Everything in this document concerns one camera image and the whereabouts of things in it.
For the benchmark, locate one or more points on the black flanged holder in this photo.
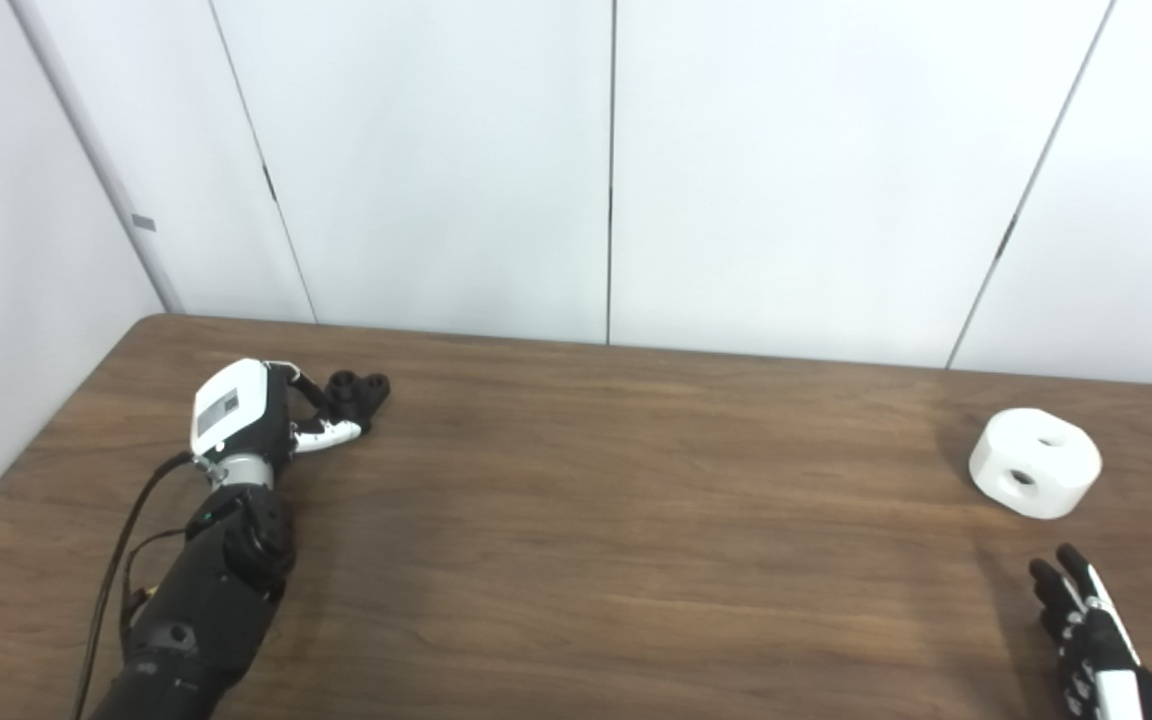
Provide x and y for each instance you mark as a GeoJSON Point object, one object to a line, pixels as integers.
{"type": "Point", "coordinates": [361, 390]}

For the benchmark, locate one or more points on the round white piece with holes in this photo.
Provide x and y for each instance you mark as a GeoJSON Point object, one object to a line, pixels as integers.
{"type": "Point", "coordinates": [1046, 465]}

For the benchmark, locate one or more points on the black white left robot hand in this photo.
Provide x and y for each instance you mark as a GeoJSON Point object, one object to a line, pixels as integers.
{"type": "Point", "coordinates": [231, 405]}

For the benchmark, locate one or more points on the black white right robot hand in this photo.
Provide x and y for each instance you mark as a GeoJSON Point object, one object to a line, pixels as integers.
{"type": "Point", "coordinates": [1096, 650]}

